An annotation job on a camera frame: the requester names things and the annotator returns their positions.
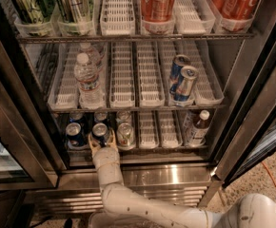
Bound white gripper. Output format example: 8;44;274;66
88;129;124;188

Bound pepsi can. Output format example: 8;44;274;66
66;123;87;147
94;112;109;126
69;112;88;134
92;123;110;147

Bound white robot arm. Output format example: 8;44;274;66
88;135;276;228

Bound front silver soda can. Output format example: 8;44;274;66
117;123;134;147

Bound silver soda can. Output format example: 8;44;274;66
117;123;134;147
116;110;132;124

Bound rear silver soda can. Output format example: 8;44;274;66
116;110;132;124

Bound left glass fridge door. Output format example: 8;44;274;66
0;14;59;193

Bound front red bull can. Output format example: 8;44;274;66
174;66;198;102

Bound red bull can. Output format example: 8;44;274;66
174;66;198;102
169;54;191;95

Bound rear red bull can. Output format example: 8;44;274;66
169;54;191;95

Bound stainless steel fridge cabinet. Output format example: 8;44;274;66
0;0;276;217

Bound green can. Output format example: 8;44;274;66
11;0;55;24
56;0;93;23

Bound red coke can centre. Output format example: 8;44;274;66
140;0;174;23

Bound green can far left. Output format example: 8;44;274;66
11;0;55;24

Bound right open fridge door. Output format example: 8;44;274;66
214;16;276;188

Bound front water bottle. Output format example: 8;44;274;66
74;52;103;109

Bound water bottle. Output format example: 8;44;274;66
74;52;103;109
80;43;102;70

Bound empty white tray middle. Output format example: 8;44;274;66
109;42;135;108

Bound empty white tray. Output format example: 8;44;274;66
109;42;135;108
100;0;135;36

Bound rear water bottle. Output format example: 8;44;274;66
80;43;102;70

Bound brown tea bottle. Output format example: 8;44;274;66
187;110;210;146

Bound empty white tray top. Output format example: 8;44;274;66
100;0;135;36

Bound middle wire shelf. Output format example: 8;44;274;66
50;104;227;114

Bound wire shelf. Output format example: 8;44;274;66
16;32;256;44
50;104;227;114

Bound top wire shelf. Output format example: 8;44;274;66
16;32;256;44

